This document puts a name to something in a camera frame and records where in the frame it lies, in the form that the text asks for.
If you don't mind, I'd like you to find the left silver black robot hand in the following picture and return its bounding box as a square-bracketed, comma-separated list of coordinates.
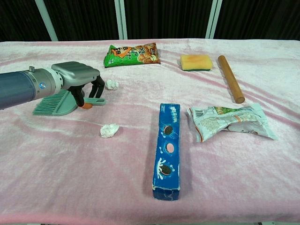
[51, 61, 105, 110]

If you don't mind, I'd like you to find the green plastic hand brush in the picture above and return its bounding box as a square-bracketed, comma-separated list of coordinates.
[32, 90, 106, 117]

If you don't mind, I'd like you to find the white paper ball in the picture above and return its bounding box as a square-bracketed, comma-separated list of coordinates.
[100, 123, 120, 139]
[105, 79, 120, 90]

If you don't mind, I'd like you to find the crumpled white snack bag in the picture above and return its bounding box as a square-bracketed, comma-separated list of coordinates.
[187, 103, 279, 143]

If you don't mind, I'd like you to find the green orange snack bag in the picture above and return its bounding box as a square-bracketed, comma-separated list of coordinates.
[103, 42, 161, 69]

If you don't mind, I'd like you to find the pink plush tablecloth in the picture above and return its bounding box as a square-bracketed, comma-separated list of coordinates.
[0, 38, 300, 224]

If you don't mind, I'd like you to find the blue cookie box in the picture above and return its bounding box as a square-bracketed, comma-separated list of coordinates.
[151, 103, 182, 201]

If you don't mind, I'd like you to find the yellow green sponge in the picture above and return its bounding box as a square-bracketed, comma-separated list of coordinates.
[180, 54, 213, 72]

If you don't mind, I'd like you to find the wooden rolling pin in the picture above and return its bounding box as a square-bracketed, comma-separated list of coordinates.
[217, 55, 246, 104]

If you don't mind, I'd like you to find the black curtain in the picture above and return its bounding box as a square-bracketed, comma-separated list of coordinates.
[0, 0, 300, 43]

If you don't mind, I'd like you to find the slanted white frame post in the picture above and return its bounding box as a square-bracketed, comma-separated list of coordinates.
[34, 0, 59, 42]

